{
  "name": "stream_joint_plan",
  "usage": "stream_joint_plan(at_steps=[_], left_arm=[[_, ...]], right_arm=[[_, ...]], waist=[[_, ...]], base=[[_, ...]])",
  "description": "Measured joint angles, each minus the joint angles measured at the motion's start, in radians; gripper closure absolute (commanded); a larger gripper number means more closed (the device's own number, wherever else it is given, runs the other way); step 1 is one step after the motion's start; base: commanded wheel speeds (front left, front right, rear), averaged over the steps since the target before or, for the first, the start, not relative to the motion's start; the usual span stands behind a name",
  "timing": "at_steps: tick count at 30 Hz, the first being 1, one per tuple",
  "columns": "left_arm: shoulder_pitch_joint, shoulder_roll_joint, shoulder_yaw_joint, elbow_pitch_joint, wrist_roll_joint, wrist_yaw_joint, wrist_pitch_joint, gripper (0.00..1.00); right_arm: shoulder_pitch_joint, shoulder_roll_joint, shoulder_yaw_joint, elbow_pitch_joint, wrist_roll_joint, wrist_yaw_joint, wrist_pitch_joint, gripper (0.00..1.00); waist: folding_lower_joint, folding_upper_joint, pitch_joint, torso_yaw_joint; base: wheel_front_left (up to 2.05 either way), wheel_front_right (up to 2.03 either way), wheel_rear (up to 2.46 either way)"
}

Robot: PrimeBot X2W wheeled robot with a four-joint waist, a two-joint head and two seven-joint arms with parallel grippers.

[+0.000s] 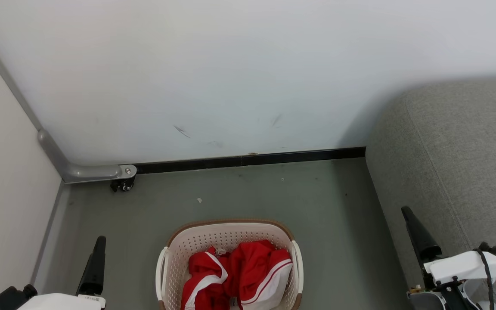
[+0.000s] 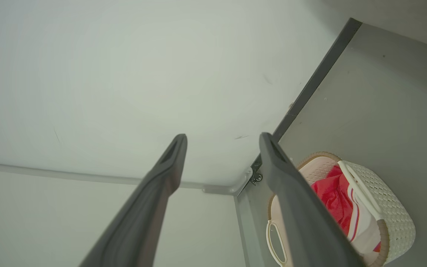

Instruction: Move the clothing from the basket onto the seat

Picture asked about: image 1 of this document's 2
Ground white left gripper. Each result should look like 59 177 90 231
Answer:
15 236 107 310

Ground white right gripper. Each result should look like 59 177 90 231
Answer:
401 206 496 285

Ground red garment white side stripe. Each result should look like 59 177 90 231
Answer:
181 246 231 310

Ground red jersey white striped sleeves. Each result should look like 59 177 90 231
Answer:
218 240 294 310

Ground grey fabric sofa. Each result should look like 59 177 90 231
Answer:
365 77 496 310

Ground black caster wheel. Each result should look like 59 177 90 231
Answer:
110 177 136 192

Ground cream plastic laundry basket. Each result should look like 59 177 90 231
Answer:
155 218 304 310

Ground black baseboard strip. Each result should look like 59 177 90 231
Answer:
135 147 366 174

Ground grey wall skirting strip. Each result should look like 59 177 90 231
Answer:
31 183 70 285

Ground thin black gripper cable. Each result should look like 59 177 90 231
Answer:
473 249 496 310

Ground grey metal partition frame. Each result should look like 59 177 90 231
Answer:
0 17 137 185

